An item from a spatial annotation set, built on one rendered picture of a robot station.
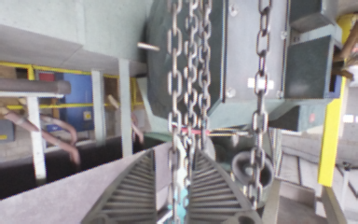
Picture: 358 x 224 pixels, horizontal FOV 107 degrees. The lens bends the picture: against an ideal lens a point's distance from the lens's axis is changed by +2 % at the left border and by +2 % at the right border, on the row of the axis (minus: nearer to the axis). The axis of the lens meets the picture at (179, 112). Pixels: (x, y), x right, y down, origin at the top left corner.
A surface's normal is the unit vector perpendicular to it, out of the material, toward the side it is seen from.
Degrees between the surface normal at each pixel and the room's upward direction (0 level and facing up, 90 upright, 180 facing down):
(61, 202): 90
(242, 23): 90
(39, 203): 90
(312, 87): 90
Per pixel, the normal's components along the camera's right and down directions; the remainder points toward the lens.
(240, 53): 0.50, 0.09
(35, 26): 0.76, 0.07
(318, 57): -0.87, 0.05
